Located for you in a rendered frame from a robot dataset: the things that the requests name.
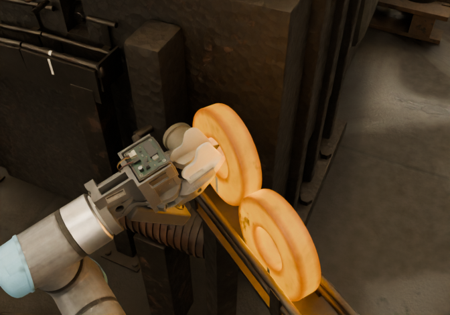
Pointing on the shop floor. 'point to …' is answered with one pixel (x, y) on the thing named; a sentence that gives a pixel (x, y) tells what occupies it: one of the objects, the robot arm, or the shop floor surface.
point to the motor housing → (168, 261)
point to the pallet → (415, 7)
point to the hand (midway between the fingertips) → (224, 146)
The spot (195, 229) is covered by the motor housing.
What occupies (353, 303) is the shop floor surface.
